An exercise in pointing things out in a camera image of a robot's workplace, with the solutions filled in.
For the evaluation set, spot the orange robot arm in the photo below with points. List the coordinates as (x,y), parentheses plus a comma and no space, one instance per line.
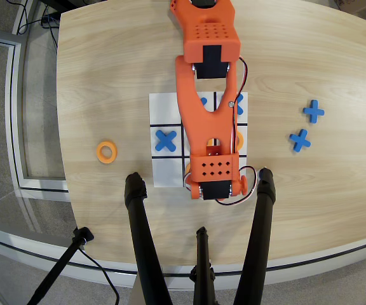
(202,127)

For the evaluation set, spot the cardboard box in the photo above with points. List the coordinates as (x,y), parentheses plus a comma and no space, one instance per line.
(361,4)

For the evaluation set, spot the white tic-tac-toe grid sheet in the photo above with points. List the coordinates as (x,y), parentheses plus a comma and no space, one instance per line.
(165,171)

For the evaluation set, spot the black tripod leg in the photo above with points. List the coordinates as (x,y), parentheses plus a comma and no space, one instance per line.
(141,238)
(259,238)

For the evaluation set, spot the blue foam cross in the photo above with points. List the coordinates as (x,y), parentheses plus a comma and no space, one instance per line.
(313,111)
(203,101)
(240,106)
(166,140)
(300,140)

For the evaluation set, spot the black tripod centre column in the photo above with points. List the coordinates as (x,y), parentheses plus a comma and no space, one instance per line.
(203,270)

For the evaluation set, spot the thin black stand pole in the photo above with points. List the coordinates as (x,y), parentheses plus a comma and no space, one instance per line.
(59,267)

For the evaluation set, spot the black furniture base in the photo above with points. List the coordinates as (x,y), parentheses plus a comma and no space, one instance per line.
(59,3)

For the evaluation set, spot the grey metal partition frame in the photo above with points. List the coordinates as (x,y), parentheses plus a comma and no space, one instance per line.
(14,127)

